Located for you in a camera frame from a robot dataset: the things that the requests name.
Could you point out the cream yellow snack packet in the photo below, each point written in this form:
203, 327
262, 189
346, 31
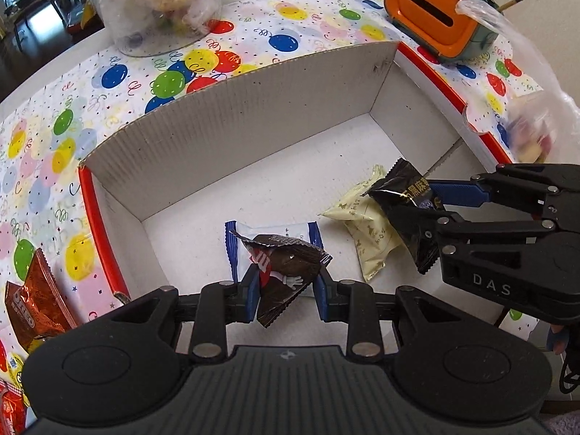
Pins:
374, 237

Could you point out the clear container with bagged snacks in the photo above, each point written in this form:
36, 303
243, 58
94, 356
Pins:
143, 28

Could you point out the clear plastic bag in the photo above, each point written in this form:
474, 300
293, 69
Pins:
542, 121

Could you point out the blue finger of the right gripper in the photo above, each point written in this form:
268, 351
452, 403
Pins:
460, 193
424, 230

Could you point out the brown foil snack bag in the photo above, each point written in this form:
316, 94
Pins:
36, 309

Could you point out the orange green tissue box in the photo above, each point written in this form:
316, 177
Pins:
435, 24

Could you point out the balloon birthday tablecloth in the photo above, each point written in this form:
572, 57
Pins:
46, 137

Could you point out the red white cardboard box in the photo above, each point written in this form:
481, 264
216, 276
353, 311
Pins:
274, 146

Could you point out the pencil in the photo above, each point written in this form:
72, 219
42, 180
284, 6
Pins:
507, 5

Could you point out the black snack packet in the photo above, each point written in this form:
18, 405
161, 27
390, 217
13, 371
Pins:
411, 207

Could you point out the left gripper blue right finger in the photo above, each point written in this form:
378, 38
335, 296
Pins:
323, 292

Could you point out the dark brown chocolate packet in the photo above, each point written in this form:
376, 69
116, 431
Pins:
285, 272

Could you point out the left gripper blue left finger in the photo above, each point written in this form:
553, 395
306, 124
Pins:
250, 293

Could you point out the blue gloved hand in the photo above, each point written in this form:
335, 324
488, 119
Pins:
557, 339

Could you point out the white blue snack packet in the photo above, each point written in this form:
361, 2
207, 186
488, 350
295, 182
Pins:
238, 235

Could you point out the yellow minion snack pouch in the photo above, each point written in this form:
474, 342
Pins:
15, 365

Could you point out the red checkered snack bag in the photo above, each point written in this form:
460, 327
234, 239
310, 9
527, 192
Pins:
12, 410

